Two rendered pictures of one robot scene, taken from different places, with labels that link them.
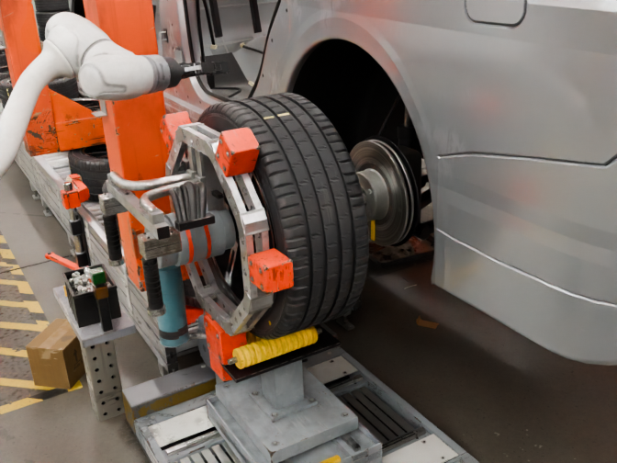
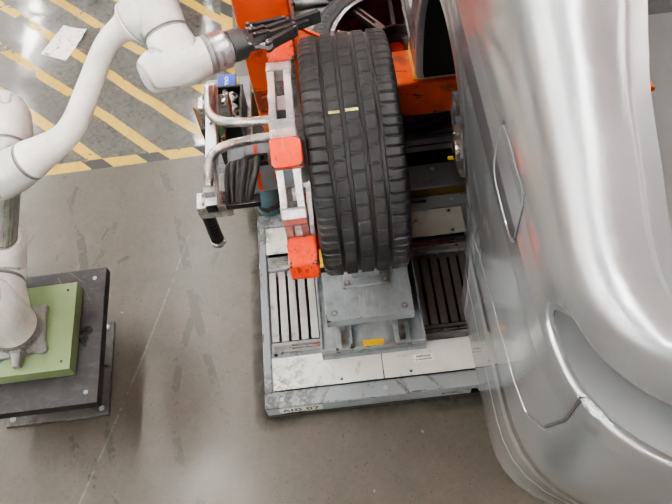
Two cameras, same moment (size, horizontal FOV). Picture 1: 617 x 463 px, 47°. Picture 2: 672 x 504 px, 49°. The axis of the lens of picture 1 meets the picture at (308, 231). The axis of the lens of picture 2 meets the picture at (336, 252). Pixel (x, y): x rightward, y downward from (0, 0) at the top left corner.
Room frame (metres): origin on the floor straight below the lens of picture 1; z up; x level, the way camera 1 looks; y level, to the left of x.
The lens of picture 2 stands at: (0.69, -0.49, 2.46)
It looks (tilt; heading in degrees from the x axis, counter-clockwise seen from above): 59 degrees down; 31
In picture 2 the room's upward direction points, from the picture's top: 9 degrees counter-clockwise
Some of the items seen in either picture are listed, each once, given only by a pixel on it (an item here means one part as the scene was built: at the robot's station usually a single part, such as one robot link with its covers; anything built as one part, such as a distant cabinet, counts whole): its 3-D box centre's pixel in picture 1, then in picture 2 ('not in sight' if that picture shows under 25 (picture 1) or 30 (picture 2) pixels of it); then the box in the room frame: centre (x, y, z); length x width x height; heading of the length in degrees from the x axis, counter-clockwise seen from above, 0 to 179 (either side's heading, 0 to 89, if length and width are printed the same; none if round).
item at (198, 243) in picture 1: (189, 235); (268, 164); (1.73, 0.32, 0.85); 0.21 x 0.14 x 0.14; 119
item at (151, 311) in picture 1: (152, 284); (212, 226); (1.50, 0.37, 0.83); 0.04 x 0.04 x 0.16
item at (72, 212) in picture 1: (77, 231); not in sight; (3.17, 1.12, 0.30); 0.09 x 0.05 x 0.50; 29
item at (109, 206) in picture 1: (117, 201); (214, 106); (1.81, 0.51, 0.93); 0.09 x 0.05 x 0.05; 119
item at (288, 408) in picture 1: (281, 374); (362, 252); (1.84, 0.10, 0.32); 0.40 x 0.30 x 0.28; 29
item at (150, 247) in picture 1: (159, 242); (215, 204); (1.51, 0.35, 0.93); 0.09 x 0.05 x 0.05; 119
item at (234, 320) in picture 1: (215, 230); (293, 161); (1.76, 0.25, 0.85); 0.54 x 0.07 x 0.54; 29
